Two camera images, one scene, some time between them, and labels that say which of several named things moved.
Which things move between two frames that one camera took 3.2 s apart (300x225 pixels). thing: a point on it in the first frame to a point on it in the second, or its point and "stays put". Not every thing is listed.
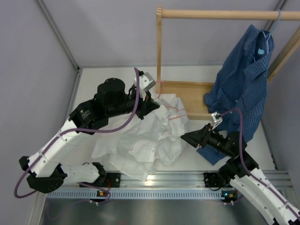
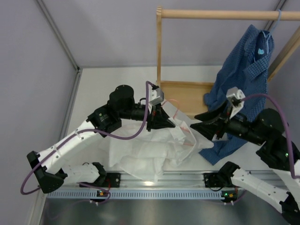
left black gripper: x=146 y=106 to x=159 y=118
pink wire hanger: x=161 y=81 to x=183 y=124
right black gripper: x=200 y=137 to x=211 y=128
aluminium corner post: x=55 y=29 stays put
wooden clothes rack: x=191 y=96 stays put
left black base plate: x=111 y=180 stays put
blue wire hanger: x=273 y=29 stays put
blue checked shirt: x=238 y=95 stays put
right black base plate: x=215 y=180 stays put
